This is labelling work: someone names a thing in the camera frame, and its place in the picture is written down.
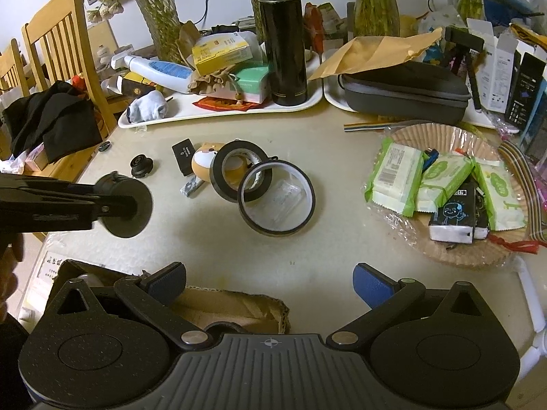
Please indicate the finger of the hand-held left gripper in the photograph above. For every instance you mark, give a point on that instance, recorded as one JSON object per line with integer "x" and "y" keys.
{"x": 117, "y": 207}
{"x": 112, "y": 181}

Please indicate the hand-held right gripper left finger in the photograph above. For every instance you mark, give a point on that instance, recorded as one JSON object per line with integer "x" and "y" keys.
{"x": 166, "y": 285}

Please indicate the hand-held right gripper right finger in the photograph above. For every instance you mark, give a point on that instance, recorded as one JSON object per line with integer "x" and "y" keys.
{"x": 374, "y": 286}

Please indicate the black round disc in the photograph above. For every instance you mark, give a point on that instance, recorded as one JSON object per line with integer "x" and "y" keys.
{"x": 128, "y": 228}

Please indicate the person's left hand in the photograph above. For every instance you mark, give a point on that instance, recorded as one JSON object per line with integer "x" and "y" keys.
{"x": 10, "y": 264}

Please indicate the black round knob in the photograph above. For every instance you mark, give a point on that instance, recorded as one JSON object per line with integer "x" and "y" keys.
{"x": 142, "y": 165}

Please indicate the small black key fob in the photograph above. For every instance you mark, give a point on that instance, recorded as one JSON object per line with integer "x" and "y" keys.
{"x": 104, "y": 146}

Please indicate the white printed paper sheet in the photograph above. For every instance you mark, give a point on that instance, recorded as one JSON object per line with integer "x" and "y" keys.
{"x": 42, "y": 277}

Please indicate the small black card box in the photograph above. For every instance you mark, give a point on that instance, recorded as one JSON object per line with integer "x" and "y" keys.
{"x": 183, "y": 156}

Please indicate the white blue sock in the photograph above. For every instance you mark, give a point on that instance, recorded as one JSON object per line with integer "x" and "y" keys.
{"x": 147, "y": 107}

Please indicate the black cloth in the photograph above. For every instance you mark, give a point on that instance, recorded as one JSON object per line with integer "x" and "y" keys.
{"x": 51, "y": 115}

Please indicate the orange dog-shaped pouch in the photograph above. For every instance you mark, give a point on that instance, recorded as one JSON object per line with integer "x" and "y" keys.
{"x": 201, "y": 164}

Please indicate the black box gold emblem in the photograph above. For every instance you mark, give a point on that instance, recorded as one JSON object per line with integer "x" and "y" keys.
{"x": 136, "y": 88}

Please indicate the white tray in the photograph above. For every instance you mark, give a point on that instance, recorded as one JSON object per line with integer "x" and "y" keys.
{"x": 335, "y": 94}
{"x": 188, "y": 109}

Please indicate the black cartoon tissue pack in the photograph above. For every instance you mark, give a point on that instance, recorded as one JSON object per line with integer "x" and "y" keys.
{"x": 455, "y": 218}

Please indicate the green white wet wipes pack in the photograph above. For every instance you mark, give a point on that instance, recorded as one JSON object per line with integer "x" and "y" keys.
{"x": 393, "y": 177}
{"x": 500, "y": 196}
{"x": 444, "y": 179}

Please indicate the thin black tape roll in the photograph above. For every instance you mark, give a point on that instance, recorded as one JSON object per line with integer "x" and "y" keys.
{"x": 277, "y": 224}

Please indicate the white lotion bottle blue label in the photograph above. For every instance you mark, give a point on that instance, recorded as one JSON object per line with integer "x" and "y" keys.
{"x": 160, "y": 70}

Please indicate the small white jar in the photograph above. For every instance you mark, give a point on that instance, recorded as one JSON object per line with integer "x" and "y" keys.
{"x": 104, "y": 57}

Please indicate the blue lighter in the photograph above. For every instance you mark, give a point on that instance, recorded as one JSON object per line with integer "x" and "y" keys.
{"x": 430, "y": 158}

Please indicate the burlap pouch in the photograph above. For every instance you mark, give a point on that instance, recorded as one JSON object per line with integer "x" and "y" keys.
{"x": 211, "y": 82}

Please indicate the wooden chair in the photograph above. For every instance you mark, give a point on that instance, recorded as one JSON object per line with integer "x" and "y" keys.
{"x": 13, "y": 68}
{"x": 72, "y": 38}

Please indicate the red ribbon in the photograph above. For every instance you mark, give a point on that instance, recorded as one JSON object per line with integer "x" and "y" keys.
{"x": 519, "y": 245}

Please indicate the white plastic rod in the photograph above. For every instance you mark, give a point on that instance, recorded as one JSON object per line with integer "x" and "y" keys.
{"x": 532, "y": 303}

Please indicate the crumpled brown paper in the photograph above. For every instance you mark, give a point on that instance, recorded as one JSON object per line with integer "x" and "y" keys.
{"x": 188, "y": 40}

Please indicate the yellow box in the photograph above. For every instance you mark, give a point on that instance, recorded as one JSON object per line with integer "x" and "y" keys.
{"x": 220, "y": 53}

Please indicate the mint green box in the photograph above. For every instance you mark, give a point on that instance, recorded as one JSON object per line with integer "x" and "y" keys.
{"x": 252, "y": 83}

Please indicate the dried white flowers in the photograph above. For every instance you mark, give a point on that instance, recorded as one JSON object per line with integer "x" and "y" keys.
{"x": 104, "y": 6}

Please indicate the striped woven band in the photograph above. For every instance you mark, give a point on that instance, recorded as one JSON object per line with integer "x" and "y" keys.
{"x": 523, "y": 166}

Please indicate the dark grey hard case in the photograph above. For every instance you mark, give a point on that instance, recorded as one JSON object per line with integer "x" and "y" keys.
{"x": 406, "y": 94}

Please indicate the black thermos bottle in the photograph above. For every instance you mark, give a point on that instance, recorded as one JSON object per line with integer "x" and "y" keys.
{"x": 284, "y": 47}

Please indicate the brown paper envelope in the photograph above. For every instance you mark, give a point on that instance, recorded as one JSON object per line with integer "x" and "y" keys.
{"x": 376, "y": 53}

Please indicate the black carton box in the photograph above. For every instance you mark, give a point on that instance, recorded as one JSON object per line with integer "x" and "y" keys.
{"x": 523, "y": 89}

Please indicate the white carton box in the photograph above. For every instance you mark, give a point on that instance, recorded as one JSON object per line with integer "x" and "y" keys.
{"x": 491, "y": 68}

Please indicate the red orange packet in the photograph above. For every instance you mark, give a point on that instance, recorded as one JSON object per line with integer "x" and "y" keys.
{"x": 314, "y": 25}

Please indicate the black selfie stick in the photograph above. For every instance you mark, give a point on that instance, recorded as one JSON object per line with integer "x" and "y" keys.
{"x": 463, "y": 38}

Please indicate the green white packet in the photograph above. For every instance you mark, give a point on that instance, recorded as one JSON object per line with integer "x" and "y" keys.
{"x": 331, "y": 17}

